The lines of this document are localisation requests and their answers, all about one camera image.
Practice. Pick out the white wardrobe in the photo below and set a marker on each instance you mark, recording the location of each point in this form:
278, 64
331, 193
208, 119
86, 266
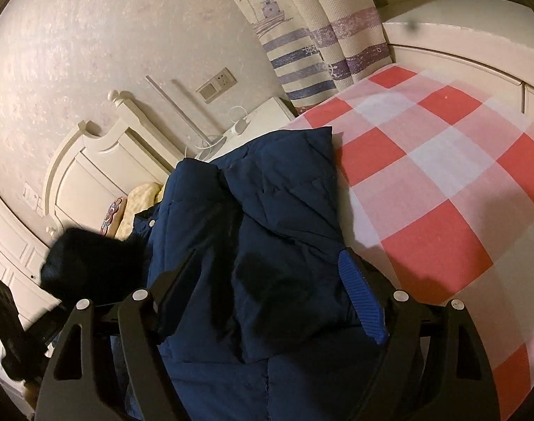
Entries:
21, 257

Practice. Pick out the slim silver desk lamp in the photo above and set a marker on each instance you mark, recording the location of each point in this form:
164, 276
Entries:
210, 143

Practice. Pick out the navy blue puffer jacket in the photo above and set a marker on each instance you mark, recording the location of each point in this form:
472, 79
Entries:
269, 331

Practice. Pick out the red white checkered bed cover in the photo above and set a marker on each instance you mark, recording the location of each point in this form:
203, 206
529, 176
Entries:
436, 190

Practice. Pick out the white nightstand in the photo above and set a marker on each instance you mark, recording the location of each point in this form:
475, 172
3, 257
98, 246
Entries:
270, 116

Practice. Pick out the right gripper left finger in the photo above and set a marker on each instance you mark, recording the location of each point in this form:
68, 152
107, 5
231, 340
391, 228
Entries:
106, 352

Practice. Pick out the cream yellow pillow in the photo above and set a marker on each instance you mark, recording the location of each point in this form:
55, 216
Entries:
139, 199

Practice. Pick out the nautical print curtain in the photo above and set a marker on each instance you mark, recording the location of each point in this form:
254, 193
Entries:
318, 48

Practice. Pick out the patterned decorative pillow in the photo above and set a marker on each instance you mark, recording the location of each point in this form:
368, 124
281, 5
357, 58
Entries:
113, 217

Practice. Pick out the white wooden headboard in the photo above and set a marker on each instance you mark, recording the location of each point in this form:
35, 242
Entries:
88, 172

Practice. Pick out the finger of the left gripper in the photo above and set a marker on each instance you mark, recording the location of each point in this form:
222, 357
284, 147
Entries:
18, 360

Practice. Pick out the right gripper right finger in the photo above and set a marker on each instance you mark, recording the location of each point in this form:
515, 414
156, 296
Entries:
431, 363

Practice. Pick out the paper notices on wall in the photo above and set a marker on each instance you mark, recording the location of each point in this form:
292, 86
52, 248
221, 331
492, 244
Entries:
32, 199

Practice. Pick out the white charger with cable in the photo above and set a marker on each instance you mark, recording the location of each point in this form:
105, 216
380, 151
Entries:
240, 123

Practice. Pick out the wall switch socket panel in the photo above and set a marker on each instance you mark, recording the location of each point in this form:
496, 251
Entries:
217, 85

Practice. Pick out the white window sill bench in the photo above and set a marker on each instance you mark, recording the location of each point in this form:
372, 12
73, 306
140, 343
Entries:
488, 44

